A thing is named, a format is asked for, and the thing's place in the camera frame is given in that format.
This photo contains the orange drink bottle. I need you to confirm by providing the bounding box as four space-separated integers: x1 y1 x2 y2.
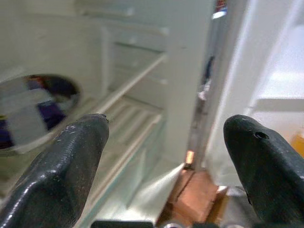
291 133 304 157

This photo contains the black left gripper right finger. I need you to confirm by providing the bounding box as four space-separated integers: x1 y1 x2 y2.
223 114 304 224

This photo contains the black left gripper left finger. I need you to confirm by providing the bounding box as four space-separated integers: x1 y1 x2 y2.
0 114 110 228

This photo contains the glass fridge shelf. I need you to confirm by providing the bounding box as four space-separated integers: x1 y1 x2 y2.
91 53 167 115

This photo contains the white fridge door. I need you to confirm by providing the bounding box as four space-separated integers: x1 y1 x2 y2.
204 0 304 190

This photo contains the white crisper drawer cover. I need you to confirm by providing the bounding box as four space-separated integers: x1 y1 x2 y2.
78 104 165 228

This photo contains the round metal bowl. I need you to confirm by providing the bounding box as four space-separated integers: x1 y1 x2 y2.
0 73 82 153

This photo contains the grey fridge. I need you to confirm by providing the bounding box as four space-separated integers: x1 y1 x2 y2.
0 0 216 228

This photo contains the orange brick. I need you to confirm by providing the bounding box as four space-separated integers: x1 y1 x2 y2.
158 171 228 226

